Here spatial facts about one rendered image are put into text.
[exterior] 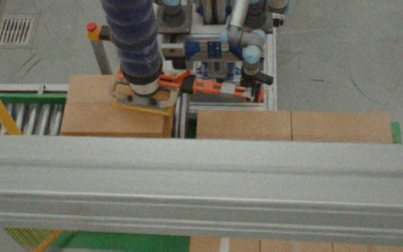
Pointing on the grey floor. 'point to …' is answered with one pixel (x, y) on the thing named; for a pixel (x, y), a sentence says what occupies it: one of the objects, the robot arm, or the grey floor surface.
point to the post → (100, 52)
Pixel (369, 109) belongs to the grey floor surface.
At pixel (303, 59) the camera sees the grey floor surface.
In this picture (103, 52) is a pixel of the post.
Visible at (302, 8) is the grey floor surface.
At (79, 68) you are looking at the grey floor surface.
